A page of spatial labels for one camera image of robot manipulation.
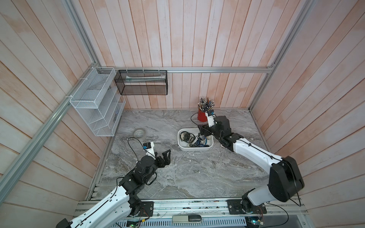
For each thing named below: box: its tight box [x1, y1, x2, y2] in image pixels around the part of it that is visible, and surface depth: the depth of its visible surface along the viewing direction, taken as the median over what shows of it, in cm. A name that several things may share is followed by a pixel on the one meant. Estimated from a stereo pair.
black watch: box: [179, 131, 195, 144], surface depth 100 cm
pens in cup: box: [197, 96, 216, 113], surface depth 103 cm
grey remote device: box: [172, 215, 202, 223], surface depth 69 cm
